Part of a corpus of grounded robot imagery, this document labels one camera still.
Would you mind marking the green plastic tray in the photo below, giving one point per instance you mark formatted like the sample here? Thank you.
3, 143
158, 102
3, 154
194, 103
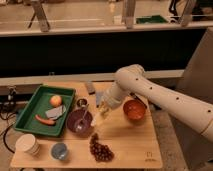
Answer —
39, 104

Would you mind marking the purple bowl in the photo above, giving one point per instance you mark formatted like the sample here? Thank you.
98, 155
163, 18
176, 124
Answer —
74, 116

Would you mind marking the blue sponge block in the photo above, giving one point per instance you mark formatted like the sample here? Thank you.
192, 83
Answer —
99, 99

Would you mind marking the brown rectangular block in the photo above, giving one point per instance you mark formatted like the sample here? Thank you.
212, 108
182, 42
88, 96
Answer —
90, 88

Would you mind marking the orange-brown bowl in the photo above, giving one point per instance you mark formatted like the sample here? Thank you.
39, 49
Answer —
134, 110

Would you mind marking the green mat in background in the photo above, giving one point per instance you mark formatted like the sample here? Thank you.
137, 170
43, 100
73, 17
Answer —
154, 19

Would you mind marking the orange carrot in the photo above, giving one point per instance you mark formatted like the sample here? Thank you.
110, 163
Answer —
45, 121

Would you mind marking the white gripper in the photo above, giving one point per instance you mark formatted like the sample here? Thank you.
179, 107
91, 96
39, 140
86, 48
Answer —
104, 110

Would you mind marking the grey cloth piece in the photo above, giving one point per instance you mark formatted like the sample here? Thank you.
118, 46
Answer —
55, 113

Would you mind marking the dark red grape bunch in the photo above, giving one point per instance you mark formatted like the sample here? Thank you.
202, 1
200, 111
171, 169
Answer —
101, 153

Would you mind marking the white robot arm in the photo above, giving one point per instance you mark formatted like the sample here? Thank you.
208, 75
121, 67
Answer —
193, 112

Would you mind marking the orange apple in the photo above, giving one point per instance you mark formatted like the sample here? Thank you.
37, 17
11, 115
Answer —
56, 100

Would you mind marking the white paper cup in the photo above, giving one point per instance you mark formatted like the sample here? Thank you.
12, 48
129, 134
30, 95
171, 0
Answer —
28, 144

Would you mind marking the small metal cup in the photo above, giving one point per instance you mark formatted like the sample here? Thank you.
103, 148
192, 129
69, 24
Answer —
81, 103

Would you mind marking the metal spoon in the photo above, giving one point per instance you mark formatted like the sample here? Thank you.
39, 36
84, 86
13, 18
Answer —
80, 121

